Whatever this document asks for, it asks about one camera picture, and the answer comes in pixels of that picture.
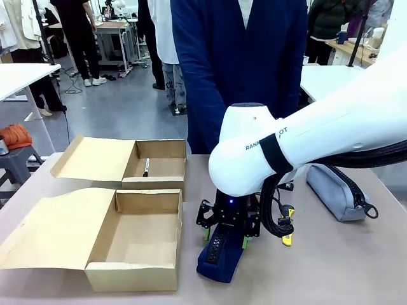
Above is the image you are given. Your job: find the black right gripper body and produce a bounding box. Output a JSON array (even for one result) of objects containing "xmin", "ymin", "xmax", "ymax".
[{"xmin": 211, "ymin": 189, "xmax": 256, "ymax": 228}]

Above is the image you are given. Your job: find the navy blue pencil case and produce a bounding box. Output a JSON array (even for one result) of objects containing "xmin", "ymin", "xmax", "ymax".
[{"xmin": 196, "ymin": 222, "xmax": 252, "ymax": 284}]

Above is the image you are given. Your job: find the smaller open cardboard box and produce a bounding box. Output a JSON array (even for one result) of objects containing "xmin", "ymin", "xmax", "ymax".
[{"xmin": 50, "ymin": 133, "xmax": 188, "ymax": 191}]

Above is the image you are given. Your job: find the large open cardboard box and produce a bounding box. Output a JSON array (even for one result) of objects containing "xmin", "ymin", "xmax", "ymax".
[{"xmin": 0, "ymin": 187, "xmax": 184, "ymax": 292}]

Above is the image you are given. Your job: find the yellow utility knife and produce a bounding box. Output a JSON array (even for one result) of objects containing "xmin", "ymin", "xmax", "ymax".
[{"xmin": 278, "ymin": 205, "xmax": 296, "ymax": 247}]

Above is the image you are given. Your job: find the grey pencil case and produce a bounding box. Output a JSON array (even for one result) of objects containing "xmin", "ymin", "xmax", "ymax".
[{"xmin": 305, "ymin": 163, "xmax": 379, "ymax": 222}]

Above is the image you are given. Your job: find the person in blue jacket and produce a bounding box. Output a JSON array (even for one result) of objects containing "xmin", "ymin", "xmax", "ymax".
[{"xmin": 170, "ymin": 0, "xmax": 308, "ymax": 155}]

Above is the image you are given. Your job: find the white desk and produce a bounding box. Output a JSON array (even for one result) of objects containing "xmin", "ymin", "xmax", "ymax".
[{"xmin": 300, "ymin": 63, "xmax": 373, "ymax": 105}]

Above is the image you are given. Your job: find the person in white shirt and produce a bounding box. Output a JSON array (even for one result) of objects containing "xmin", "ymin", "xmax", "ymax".
[{"xmin": 148, "ymin": 0, "xmax": 188, "ymax": 115}]

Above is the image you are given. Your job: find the grey stool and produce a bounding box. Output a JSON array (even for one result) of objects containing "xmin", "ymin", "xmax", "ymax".
[{"xmin": 0, "ymin": 146, "xmax": 44, "ymax": 198}]

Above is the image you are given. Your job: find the grey background workbench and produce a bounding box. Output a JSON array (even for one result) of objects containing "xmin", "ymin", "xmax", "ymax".
[{"xmin": 95, "ymin": 17, "xmax": 141, "ymax": 77}]

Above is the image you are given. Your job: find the wooden desk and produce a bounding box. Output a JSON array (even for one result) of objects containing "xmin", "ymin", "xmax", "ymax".
[{"xmin": 326, "ymin": 37, "xmax": 382, "ymax": 67}]

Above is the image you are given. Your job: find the orange cloth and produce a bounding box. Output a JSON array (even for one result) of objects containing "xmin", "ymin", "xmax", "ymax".
[{"xmin": 0, "ymin": 123, "xmax": 33, "ymax": 150}]

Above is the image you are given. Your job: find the person in dark puffer jacket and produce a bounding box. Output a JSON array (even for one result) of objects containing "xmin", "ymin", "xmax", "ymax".
[{"xmin": 307, "ymin": 0, "xmax": 369, "ymax": 66}]

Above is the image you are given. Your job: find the person in black clothes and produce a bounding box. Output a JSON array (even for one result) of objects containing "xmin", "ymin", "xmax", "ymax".
[{"xmin": 50, "ymin": 0, "xmax": 107, "ymax": 87}]

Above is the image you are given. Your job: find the black tripod pole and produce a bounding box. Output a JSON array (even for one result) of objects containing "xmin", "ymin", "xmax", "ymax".
[
  {"xmin": 348, "ymin": 0, "xmax": 371, "ymax": 67},
  {"xmin": 31, "ymin": 0, "xmax": 55, "ymax": 66}
]

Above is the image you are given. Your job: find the white cylinder container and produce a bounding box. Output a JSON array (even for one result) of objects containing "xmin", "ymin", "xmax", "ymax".
[{"xmin": 372, "ymin": 27, "xmax": 385, "ymax": 50}]

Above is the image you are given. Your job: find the white table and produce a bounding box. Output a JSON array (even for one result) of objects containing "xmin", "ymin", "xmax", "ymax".
[{"xmin": 0, "ymin": 62, "xmax": 62, "ymax": 153}]

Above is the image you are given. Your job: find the person in cream coat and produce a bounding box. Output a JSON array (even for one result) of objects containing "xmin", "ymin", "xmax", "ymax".
[{"xmin": 0, "ymin": 0, "xmax": 67, "ymax": 117}]

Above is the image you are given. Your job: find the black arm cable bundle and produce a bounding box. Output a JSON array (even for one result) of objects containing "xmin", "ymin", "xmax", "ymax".
[{"xmin": 260, "ymin": 139, "xmax": 407, "ymax": 239}]

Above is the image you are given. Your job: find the black velcro strap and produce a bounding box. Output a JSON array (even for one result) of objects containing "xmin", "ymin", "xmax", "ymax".
[{"xmin": 259, "ymin": 133, "xmax": 294, "ymax": 175}]

